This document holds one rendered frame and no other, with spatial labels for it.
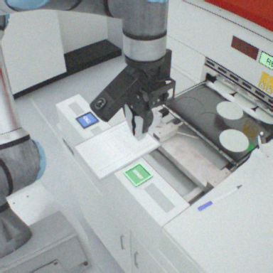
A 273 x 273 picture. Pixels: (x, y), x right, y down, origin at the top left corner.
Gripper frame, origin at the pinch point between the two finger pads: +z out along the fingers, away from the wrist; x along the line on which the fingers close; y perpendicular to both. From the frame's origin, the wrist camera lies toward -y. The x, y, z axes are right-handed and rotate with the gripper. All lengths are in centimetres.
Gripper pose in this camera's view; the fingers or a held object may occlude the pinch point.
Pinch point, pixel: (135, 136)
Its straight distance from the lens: 62.4
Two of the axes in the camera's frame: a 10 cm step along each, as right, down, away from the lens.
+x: -6.0, -5.7, 5.6
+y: 8.0, -4.3, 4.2
